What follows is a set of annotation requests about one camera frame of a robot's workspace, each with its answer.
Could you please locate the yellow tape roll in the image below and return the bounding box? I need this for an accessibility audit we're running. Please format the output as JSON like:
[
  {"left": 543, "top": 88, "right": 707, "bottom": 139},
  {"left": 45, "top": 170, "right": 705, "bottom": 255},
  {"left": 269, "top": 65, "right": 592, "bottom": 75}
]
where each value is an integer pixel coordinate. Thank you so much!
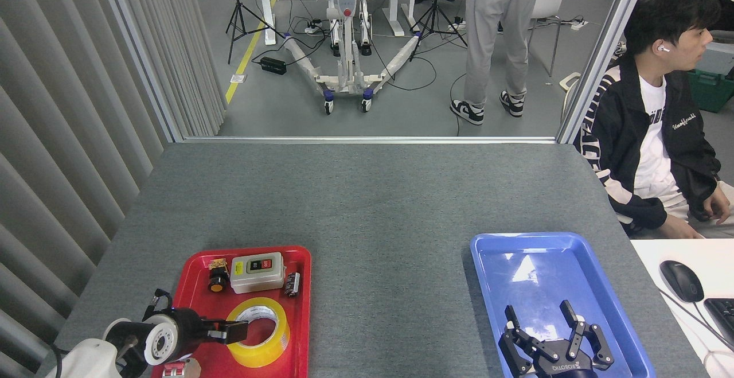
[{"left": 225, "top": 297, "right": 291, "bottom": 368}]

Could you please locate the black push button orange cap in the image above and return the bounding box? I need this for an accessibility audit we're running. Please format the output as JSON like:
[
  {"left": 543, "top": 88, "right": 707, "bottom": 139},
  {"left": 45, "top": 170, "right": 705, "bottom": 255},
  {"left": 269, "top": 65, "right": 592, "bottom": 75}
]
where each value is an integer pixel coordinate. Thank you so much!
[{"left": 208, "top": 259, "right": 231, "bottom": 294}]

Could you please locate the silver frame rail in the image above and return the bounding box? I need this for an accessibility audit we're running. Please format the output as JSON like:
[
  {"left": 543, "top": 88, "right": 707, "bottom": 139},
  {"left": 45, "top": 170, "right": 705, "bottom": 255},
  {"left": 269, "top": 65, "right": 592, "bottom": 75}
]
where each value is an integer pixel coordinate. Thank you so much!
[{"left": 182, "top": 135, "right": 560, "bottom": 145}]

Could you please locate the seated person's left hand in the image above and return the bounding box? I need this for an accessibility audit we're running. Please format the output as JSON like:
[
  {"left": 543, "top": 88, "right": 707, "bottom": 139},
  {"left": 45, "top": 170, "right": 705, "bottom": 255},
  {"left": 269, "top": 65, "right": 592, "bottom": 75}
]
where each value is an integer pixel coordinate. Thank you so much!
[{"left": 702, "top": 182, "right": 732, "bottom": 224}]

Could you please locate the blue plastic tray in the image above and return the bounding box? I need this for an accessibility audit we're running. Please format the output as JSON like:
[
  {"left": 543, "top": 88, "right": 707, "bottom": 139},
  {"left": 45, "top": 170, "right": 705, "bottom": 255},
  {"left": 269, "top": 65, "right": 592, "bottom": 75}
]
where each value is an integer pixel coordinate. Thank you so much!
[{"left": 470, "top": 232, "right": 656, "bottom": 378}]

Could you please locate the black camera tripod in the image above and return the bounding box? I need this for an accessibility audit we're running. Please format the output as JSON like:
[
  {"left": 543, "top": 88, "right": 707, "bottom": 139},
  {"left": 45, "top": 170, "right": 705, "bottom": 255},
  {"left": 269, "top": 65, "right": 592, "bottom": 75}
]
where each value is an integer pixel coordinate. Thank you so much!
[
  {"left": 409, "top": 0, "right": 468, "bottom": 62},
  {"left": 225, "top": 0, "right": 286, "bottom": 65}
]

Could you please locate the red plastic tray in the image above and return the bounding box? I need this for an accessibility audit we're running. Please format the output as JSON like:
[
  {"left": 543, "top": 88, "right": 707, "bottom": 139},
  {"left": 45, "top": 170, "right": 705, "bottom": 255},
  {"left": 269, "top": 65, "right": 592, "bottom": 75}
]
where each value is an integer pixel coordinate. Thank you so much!
[{"left": 152, "top": 245, "right": 312, "bottom": 378}]

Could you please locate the black keyboard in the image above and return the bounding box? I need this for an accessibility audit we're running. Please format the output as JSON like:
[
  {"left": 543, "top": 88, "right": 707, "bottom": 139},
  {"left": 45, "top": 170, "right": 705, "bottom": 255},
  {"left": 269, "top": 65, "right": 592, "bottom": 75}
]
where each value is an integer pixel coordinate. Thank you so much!
[{"left": 704, "top": 298, "right": 734, "bottom": 347}]

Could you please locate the black computer mouse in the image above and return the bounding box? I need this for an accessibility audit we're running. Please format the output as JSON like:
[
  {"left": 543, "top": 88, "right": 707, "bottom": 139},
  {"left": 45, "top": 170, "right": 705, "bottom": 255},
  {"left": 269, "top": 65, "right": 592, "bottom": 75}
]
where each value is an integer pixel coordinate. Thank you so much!
[{"left": 659, "top": 260, "right": 705, "bottom": 303}]

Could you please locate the grey two-button switch box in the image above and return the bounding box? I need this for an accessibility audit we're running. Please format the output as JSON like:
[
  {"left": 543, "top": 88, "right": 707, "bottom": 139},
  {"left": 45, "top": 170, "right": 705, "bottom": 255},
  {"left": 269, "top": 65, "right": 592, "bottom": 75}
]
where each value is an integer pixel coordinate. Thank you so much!
[{"left": 230, "top": 252, "right": 286, "bottom": 294}]

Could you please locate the standing person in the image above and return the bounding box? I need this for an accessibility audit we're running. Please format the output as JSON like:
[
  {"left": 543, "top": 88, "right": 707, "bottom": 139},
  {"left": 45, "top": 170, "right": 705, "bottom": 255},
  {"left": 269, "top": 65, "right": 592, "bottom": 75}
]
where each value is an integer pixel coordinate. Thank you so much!
[{"left": 450, "top": 0, "right": 545, "bottom": 126}]

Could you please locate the black floor cable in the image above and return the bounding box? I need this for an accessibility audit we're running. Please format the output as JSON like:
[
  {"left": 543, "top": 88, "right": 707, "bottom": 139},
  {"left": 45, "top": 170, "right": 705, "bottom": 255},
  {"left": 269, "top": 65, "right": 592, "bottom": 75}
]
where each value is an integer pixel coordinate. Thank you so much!
[{"left": 449, "top": 73, "right": 466, "bottom": 137}]

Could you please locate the white cable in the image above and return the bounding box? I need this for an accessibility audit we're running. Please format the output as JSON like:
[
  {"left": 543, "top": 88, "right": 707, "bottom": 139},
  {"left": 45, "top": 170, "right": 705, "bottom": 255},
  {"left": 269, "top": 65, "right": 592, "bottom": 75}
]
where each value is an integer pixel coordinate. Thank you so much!
[{"left": 704, "top": 349, "right": 734, "bottom": 375}]

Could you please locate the seated person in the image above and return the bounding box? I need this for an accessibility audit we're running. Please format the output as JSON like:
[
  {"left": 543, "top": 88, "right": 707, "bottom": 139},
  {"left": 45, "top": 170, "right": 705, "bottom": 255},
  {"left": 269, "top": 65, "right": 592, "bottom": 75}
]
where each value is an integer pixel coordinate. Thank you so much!
[{"left": 573, "top": 0, "right": 734, "bottom": 239}]

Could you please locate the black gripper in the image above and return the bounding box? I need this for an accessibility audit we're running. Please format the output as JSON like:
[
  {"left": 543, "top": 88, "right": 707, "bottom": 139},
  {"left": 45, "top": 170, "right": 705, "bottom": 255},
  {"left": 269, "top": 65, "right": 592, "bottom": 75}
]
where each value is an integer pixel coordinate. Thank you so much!
[
  {"left": 498, "top": 299, "right": 615, "bottom": 378},
  {"left": 168, "top": 307, "right": 249, "bottom": 349}
]

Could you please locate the black mouse cable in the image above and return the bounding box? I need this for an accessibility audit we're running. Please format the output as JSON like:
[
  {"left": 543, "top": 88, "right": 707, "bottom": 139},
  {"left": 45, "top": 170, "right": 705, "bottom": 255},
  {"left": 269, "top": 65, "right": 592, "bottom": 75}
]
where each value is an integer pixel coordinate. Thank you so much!
[{"left": 657, "top": 286, "right": 734, "bottom": 353}]

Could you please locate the white stand on wheels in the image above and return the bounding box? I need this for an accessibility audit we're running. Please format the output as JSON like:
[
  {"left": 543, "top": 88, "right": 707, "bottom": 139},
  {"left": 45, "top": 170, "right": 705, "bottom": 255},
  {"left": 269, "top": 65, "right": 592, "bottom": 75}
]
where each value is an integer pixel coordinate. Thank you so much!
[{"left": 284, "top": 0, "right": 422, "bottom": 116}]

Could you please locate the seated person's right hand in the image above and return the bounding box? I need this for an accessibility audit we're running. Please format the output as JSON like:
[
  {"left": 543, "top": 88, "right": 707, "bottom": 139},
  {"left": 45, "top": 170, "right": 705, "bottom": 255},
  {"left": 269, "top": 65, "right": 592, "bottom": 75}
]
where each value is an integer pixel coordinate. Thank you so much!
[{"left": 658, "top": 216, "right": 707, "bottom": 239}]

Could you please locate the green bin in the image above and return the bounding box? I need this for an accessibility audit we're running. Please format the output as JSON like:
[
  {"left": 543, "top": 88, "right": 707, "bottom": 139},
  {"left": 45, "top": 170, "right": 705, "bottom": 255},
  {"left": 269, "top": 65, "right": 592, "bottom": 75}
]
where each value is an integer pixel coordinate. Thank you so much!
[{"left": 688, "top": 70, "right": 734, "bottom": 114}]

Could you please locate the silver frame post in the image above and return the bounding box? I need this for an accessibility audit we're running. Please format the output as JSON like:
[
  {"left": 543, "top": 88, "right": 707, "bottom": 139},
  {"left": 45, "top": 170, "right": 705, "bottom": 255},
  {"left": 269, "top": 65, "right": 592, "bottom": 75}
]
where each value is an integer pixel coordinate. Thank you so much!
[
  {"left": 556, "top": 0, "right": 654, "bottom": 145},
  {"left": 95, "top": 0, "right": 184, "bottom": 143}
]

